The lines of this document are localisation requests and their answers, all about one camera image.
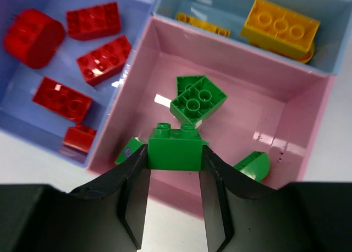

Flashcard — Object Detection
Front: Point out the red long lego brick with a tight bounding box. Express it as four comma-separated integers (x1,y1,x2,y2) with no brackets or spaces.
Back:
76,35,131,86

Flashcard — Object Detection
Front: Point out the large blue container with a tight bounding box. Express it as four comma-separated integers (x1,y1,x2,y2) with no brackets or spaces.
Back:
1,0,155,167

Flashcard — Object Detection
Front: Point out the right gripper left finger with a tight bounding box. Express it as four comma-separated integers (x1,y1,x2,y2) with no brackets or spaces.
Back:
1,145,151,251

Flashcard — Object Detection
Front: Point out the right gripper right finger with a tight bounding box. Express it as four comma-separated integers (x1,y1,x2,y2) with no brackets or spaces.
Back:
199,146,351,251

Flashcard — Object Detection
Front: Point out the red square lego brick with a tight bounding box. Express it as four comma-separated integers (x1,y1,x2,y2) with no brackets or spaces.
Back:
62,125,97,154

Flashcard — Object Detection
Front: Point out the pink container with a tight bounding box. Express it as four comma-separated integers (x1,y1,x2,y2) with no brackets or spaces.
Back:
86,15,336,218

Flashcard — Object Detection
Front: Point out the yellow curved thin lego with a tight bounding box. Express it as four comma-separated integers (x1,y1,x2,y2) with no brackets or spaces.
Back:
175,12,230,37

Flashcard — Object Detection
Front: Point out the red half round lego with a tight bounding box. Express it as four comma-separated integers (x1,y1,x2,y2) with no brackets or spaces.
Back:
32,77,93,124

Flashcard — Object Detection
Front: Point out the red round printed lego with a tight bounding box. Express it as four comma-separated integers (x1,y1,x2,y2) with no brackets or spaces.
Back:
4,8,65,69

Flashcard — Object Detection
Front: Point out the green small square lego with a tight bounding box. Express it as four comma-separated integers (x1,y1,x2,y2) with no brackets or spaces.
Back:
147,123,208,172

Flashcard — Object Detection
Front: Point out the yellow printed round lego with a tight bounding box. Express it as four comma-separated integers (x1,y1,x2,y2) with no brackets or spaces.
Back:
297,42,315,64

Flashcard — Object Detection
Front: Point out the green curved lego brick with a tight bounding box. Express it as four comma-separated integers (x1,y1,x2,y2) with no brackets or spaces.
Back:
170,76,228,128

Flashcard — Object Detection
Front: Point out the yellow lego brick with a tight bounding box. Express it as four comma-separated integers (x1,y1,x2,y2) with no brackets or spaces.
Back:
240,0,320,61

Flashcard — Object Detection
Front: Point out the small green lego brick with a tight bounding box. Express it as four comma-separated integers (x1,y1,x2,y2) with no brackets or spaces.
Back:
114,137,144,165

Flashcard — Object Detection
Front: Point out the teal container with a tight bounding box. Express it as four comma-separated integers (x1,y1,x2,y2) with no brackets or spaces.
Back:
153,0,351,75

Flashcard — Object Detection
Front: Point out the yellow red green lego stack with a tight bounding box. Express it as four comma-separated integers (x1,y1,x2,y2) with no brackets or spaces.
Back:
234,151,270,183

